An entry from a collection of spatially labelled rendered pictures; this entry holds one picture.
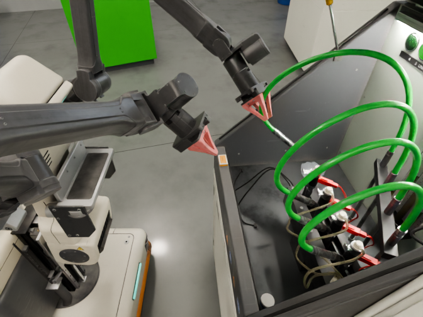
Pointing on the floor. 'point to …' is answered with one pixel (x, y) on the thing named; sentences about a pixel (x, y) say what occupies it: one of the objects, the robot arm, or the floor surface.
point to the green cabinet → (121, 32)
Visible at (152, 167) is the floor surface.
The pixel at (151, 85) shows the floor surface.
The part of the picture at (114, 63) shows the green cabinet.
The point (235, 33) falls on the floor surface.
